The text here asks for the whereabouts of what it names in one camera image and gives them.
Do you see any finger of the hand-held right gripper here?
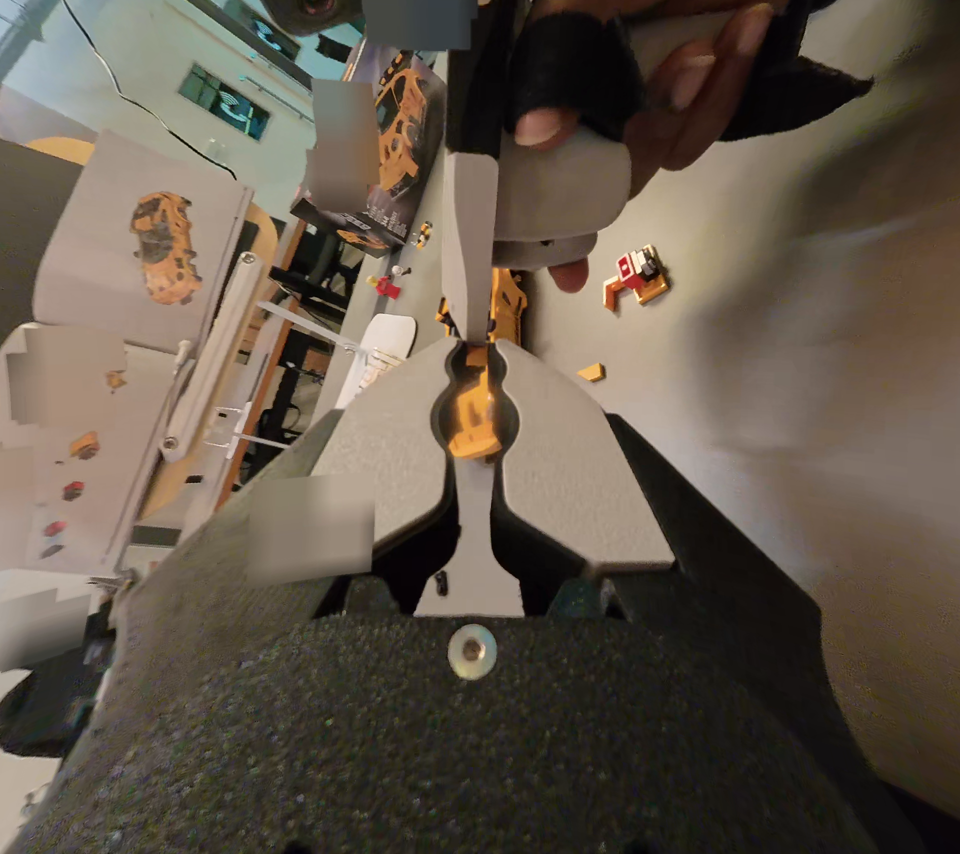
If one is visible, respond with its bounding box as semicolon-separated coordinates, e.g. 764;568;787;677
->
441;151;501;345

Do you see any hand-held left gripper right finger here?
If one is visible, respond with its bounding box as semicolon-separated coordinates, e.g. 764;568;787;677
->
491;338;678;578

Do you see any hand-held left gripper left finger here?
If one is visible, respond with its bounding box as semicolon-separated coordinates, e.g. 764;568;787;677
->
311;338;460;559

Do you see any orange plate with red brick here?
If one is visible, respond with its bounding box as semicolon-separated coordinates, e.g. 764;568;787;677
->
615;245;671;306

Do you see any yellow lego car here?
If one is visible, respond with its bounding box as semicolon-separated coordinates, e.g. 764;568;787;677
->
437;267;528;461

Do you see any lego minifigure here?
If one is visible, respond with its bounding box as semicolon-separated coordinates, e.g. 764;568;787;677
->
366;265;412;302

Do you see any lego instruction booklet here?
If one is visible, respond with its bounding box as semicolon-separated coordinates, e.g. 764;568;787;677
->
0;130;256;570

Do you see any black cardboard box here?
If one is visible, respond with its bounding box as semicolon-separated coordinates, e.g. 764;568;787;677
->
291;47;445;260

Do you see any white printed sheet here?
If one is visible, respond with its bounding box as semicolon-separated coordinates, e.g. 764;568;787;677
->
333;312;419;413

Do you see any black hanging cable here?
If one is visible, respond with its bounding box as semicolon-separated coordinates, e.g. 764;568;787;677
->
0;0;240;182

